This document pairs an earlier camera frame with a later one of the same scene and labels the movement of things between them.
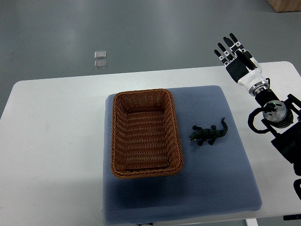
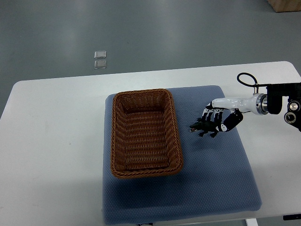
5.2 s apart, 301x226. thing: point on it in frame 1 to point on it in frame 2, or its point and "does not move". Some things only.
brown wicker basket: [145, 141] does not move
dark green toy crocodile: [201, 134] to [204, 126]
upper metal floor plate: [100, 54] does not move
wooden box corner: [285, 5] does not move
